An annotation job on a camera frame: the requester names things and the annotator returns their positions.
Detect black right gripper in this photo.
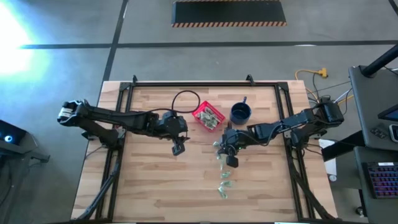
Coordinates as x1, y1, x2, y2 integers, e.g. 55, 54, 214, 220
219, 129, 249, 160

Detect red plastic mesh basket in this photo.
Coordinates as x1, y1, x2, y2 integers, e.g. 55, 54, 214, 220
191, 100, 226, 133

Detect dark blue ceramic mug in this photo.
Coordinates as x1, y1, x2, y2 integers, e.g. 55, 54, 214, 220
229, 96, 252, 126

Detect white paper sheet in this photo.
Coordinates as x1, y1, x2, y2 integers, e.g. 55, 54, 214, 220
317, 138, 338, 177

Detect black diagonal desk brace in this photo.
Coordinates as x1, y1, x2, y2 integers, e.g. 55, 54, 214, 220
321, 132, 366, 162

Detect black hazard-striped floor mat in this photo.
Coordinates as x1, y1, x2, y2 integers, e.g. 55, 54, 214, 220
170, 0, 288, 29

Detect grey equipment stand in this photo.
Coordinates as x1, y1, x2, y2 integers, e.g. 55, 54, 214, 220
0, 139, 51, 164

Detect small black controller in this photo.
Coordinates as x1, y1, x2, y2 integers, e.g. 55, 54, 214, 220
369, 126, 389, 140

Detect black device blue light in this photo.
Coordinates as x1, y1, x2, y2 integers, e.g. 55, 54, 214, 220
0, 119, 27, 146

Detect black backlit keyboard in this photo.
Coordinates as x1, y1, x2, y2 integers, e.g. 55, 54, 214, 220
361, 161, 398, 200

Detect dark grey keyboard desk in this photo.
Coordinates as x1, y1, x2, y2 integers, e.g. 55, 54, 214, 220
353, 146, 398, 224

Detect white handheld device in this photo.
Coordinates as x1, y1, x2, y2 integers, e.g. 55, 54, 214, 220
388, 123, 398, 143

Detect black tablet screen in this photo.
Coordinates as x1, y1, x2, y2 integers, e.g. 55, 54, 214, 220
377, 103, 398, 123

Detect black round pole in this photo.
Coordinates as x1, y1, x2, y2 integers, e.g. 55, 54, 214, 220
360, 42, 398, 78

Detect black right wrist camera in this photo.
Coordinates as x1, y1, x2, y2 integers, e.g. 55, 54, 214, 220
226, 154, 240, 169

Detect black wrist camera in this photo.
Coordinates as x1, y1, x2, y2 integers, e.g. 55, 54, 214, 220
226, 154, 240, 169
171, 142, 187, 157

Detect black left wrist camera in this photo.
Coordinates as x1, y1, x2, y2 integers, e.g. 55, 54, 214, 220
171, 142, 187, 157

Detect black left camera cable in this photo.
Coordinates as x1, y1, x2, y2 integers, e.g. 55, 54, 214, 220
146, 90, 201, 114

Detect black aluminium table frame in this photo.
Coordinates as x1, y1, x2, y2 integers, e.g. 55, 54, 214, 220
73, 73, 340, 223

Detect yellow extension cord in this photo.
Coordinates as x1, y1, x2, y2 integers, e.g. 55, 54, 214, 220
294, 67, 355, 104

